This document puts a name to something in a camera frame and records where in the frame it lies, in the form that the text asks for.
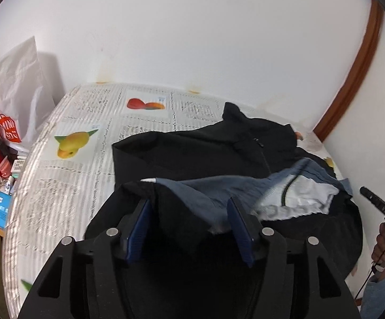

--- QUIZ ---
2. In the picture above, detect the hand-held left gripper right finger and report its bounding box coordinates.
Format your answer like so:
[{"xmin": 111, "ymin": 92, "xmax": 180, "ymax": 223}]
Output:
[{"xmin": 226, "ymin": 196, "xmax": 361, "ymax": 319}]

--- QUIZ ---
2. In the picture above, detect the thin black cable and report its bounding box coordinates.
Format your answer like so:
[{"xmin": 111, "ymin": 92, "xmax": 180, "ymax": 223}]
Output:
[{"xmin": 354, "ymin": 262, "xmax": 379, "ymax": 302}]

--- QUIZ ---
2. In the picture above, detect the blue carton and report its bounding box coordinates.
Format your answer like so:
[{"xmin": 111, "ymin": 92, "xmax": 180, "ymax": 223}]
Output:
[{"xmin": 0, "ymin": 191, "xmax": 14, "ymax": 229}]

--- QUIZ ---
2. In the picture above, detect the white plastic bag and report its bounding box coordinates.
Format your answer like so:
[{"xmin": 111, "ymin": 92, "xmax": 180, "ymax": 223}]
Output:
[{"xmin": 0, "ymin": 36, "xmax": 55, "ymax": 154}]

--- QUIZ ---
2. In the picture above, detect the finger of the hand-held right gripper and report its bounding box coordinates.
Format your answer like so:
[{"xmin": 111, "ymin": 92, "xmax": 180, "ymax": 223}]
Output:
[{"xmin": 359, "ymin": 186, "xmax": 385, "ymax": 237}]

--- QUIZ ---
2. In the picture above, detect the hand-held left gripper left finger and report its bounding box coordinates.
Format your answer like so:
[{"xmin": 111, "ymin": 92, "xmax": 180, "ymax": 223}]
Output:
[{"xmin": 17, "ymin": 198, "xmax": 153, "ymax": 319}]

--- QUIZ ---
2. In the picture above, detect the black white blue jacket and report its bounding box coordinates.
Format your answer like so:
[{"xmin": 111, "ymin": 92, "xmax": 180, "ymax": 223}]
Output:
[{"xmin": 84, "ymin": 102, "xmax": 364, "ymax": 280}]

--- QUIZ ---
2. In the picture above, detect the brown wooden door frame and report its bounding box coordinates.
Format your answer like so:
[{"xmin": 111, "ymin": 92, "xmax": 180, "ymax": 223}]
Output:
[{"xmin": 312, "ymin": 0, "xmax": 384, "ymax": 144}]

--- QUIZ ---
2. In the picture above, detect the person's right forearm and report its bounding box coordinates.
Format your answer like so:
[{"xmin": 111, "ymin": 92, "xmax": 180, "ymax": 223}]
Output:
[{"xmin": 360, "ymin": 266, "xmax": 385, "ymax": 319}]

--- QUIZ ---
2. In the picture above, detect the fruit print bed sheet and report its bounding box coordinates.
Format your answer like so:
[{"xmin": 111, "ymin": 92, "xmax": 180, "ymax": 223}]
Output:
[{"xmin": 1, "ymin": 82, "xmax": 342, "ymax": 319}]

